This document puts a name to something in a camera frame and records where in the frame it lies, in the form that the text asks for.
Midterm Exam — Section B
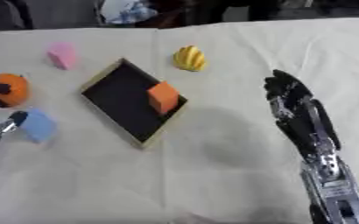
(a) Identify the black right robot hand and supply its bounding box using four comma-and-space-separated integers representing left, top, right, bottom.
262, 68, 344, 160

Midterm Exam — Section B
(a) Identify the orange toy pumpkin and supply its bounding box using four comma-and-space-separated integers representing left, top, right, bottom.
0, 73, 32, 108

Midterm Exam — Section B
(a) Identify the tan box with black inside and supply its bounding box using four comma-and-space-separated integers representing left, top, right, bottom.
78, 57, 191, 150

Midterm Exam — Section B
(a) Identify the light blue foam block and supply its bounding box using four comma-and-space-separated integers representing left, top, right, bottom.
18, 108, 59, 144

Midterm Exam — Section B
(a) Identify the pink foam block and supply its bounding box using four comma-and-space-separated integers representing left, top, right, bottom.
46, 41, 79, 71

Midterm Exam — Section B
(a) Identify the yellow toy banana bunch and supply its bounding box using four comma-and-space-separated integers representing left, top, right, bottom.
172, 45, 209, 73

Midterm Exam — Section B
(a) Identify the orange foam block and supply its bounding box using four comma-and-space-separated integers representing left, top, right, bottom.
145, 80, 181, 116

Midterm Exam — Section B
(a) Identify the blue and white bag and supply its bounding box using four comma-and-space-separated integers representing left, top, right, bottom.
98, 0, 160, 25

